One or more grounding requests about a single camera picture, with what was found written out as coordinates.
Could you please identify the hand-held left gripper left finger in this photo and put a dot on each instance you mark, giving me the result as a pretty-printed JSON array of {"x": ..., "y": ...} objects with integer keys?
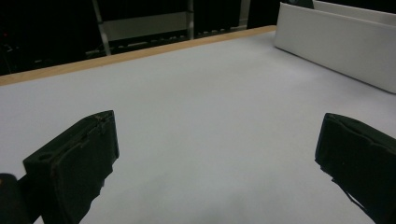
[{"x": 71, "y": 168}]

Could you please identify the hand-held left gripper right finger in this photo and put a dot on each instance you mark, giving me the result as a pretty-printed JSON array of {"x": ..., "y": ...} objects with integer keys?
[{"x": 364, "y": 161}]

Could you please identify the white rectangular storage box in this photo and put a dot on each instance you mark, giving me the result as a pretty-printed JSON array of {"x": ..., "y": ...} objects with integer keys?
[{"x": 336, "y": 43}]

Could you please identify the white table mat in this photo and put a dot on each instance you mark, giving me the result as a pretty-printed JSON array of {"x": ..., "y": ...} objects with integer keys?
[{"x": 199, "y": 109}]

